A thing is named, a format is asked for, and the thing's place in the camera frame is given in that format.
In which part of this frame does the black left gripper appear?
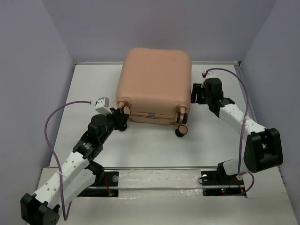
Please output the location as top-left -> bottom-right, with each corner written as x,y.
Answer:
101,107 -> 130,143

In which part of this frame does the pink hard-shell suitcase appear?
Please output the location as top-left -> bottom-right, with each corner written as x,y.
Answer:
116,47 -> 192,137

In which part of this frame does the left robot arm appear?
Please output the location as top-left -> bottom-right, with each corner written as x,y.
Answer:
20,108 -> 130,225

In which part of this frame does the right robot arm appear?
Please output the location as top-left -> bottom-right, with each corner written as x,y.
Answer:
191,78 -> 283,184

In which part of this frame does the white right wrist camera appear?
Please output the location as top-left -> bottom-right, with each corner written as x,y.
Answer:
202,71 -> 216,79

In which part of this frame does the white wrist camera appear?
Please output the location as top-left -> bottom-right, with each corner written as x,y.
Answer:
90,97 -> 112,115
202,71 -> 216,79

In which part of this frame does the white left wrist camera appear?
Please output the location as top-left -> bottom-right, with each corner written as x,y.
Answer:
90,97 -> 112,115

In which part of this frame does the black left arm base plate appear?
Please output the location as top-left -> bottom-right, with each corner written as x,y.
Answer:
78,171 -> 119,197

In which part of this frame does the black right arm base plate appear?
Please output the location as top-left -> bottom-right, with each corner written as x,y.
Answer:
197,168 -> 247,196

